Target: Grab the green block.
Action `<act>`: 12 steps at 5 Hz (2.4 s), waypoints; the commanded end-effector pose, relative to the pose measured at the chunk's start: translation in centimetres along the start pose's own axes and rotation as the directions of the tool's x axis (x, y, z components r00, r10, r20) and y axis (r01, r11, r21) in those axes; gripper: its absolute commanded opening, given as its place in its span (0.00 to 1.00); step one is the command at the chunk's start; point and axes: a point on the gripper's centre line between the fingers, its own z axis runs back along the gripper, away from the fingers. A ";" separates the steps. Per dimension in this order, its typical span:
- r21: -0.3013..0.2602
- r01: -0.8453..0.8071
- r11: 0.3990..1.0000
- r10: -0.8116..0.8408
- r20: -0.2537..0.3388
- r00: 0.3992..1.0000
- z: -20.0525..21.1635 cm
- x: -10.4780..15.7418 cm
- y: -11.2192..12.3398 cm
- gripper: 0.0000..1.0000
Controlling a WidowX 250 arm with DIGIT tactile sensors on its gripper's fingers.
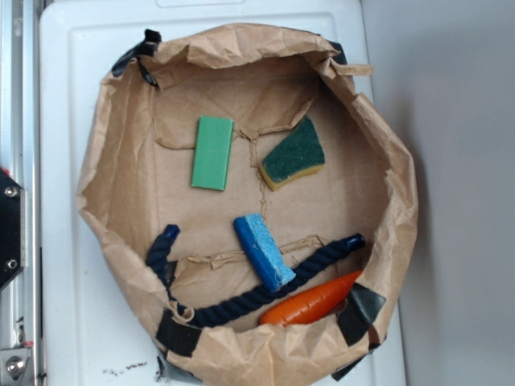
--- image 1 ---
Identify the green rectangular block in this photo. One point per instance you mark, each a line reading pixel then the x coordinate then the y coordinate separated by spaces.
pixel 213 149

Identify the brown paper-lined bin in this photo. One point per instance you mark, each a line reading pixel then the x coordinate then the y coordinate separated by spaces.
pixel 172 248

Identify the green and yellow scrub sponge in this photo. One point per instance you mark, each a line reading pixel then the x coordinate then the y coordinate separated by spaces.
pixel 299 154

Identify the blue cellulose sponge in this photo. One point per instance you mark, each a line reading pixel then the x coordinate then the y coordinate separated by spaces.
pixel 263 252

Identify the orange plastic carrot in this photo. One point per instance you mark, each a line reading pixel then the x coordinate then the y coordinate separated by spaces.
pixel 312 304

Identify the black robot mount plate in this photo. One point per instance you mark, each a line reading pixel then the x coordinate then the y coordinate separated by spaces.
pixel 12 216

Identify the aluminium frame rail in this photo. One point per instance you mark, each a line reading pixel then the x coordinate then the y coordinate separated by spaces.
pixel 22 343

